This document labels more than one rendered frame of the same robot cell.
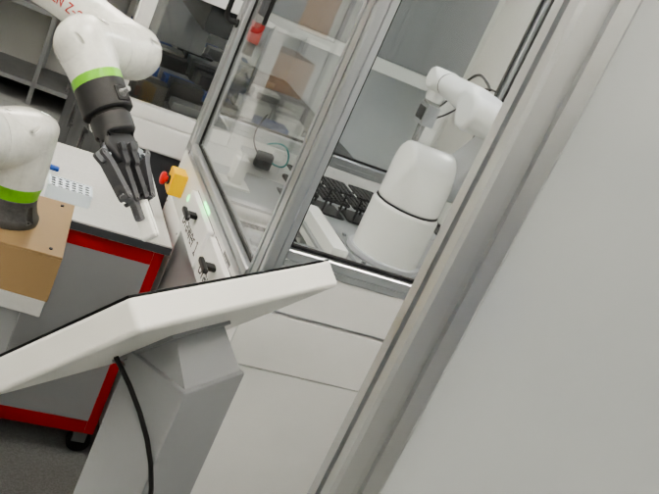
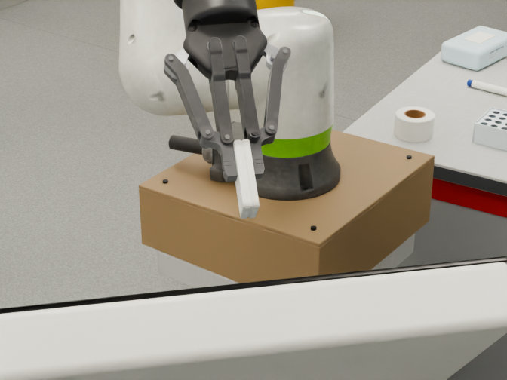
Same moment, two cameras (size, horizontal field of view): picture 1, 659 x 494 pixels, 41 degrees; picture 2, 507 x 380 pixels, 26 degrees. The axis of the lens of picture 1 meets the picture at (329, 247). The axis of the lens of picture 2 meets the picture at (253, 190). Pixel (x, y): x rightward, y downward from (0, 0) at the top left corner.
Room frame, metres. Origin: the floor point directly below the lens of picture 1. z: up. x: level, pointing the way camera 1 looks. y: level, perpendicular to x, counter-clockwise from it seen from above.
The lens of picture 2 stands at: (0.95, -0.45, 1.61)
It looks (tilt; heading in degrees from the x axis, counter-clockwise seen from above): 28 degrees down; 55
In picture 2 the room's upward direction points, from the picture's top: straight up
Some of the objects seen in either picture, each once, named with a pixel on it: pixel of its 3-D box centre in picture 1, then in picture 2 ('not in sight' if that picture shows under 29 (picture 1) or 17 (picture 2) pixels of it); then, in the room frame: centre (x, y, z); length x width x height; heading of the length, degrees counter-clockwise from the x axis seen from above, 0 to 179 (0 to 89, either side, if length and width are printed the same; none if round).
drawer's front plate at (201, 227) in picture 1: (195, 227); not in sight; (2.23, 0.35, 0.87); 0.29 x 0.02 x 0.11; 25
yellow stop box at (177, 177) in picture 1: (175, 181); not in sight; (2.53, 0.50, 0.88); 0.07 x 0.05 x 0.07; 25
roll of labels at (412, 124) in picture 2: not in sight; (414, 124); (2.20, 0.86, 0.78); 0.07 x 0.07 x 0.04
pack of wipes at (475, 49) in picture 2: not in sight; (478, 47); (2.57, 1.07, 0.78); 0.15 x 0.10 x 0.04; 13
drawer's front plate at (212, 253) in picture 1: (213, 280); not in sight; (1.95, 0.22, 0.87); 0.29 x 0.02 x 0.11; 25
